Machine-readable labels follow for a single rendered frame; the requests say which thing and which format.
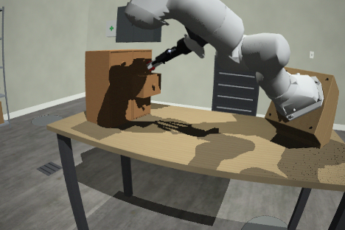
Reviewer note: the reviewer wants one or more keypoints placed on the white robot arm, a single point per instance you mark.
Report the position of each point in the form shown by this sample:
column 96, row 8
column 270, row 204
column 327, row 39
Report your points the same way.
column 213, row 22

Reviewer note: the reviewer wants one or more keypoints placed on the small brown chest of drawers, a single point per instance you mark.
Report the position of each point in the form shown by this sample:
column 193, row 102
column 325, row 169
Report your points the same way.
column 97, row 78

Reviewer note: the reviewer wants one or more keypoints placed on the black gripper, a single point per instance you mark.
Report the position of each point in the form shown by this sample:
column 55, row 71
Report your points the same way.
column 170, row 54

